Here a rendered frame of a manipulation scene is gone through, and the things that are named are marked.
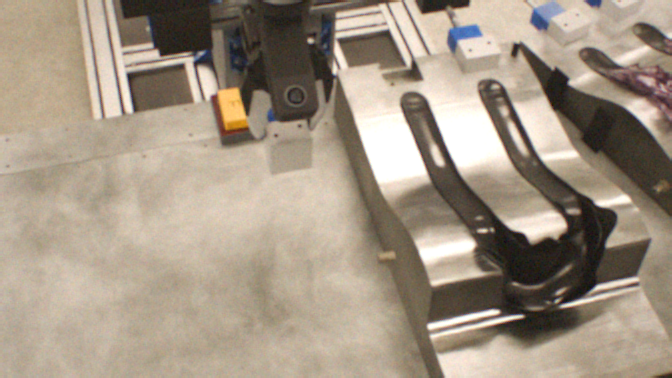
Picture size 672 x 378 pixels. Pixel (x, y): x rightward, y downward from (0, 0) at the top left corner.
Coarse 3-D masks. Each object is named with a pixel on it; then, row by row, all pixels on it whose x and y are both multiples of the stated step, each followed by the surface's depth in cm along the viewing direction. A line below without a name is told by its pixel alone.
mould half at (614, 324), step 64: (448, 64) 116; (512, 64) 117; (384, 128) 109; (448, 128) 110; (384, 192) 103; (512, 192) 101; (448, 256) 92; (640, 256) 97; (448, 320) 95; (512, 320) 96; (576, 320) 96; (640, 320) 96
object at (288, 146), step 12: (300, 120) 100; (276, 132) 98; (288, 132) 98; (300, 132) 99; (264, 144) 102; (276, 144) 97; (288, 144) 98; (300, 144) 98; (312, 144) 99; (276, 156) 99; (288, 156) 99; (300, 156) 100; (276, 168) 101; (288, 168) 101; (300, 168) 102
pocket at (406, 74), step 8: (416, 64) 116; (384, 72) 117; (392, 72) 117; (400, 72) 117; (408, 72) 118; (416, 72) 117; (384, 80) 118; (392, 80) 118; (400, 80) 118; (408, 80) 118; (416, 80) 117
